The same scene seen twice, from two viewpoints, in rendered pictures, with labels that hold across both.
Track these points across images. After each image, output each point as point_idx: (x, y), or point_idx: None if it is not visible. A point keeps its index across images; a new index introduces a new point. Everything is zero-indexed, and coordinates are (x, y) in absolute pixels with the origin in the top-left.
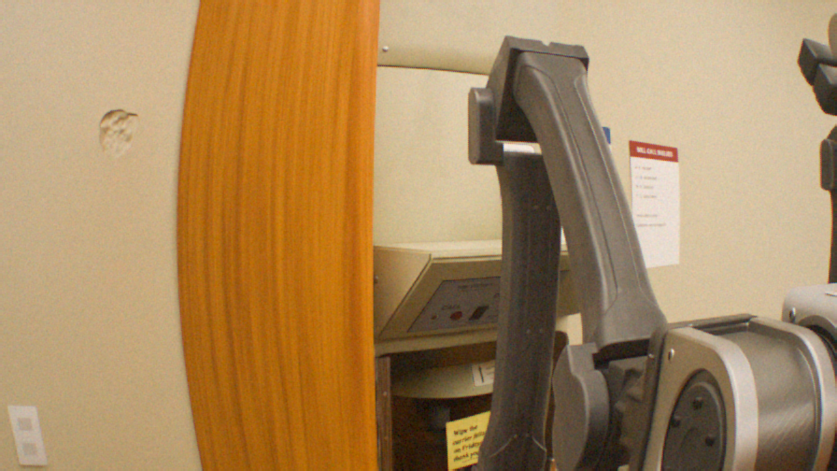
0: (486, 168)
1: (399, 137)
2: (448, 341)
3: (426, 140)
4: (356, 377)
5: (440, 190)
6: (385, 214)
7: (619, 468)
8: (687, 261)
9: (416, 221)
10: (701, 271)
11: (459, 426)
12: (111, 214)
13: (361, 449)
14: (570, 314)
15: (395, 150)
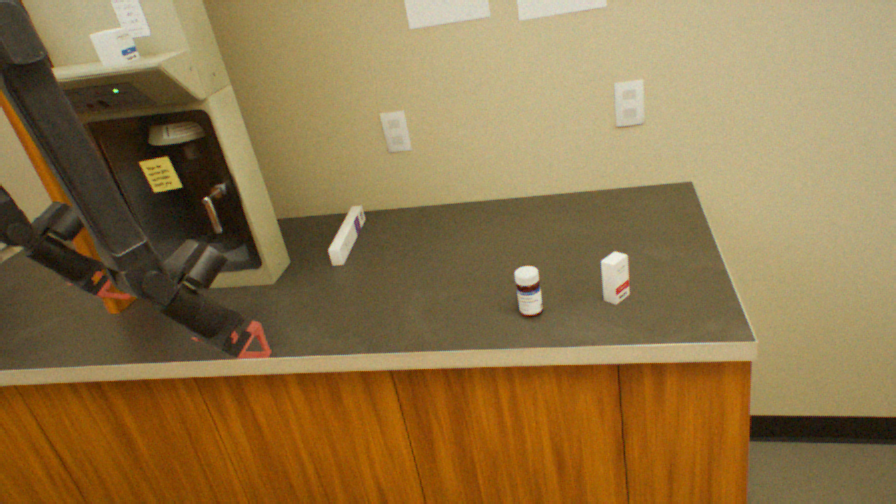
0: (106, 16)
1: (44, 6)
2: (125, 114)
3: (61, 5)
4: (22, 142)
5: (83, 33)
6: (57, 50)
7: (527, 202)
8: (625, 1)
9: (77, 52)
10: (660, 9)
11: (148, 164)
12: None
13: (44, 181)
14: (193, 101)
15: (46, 15)
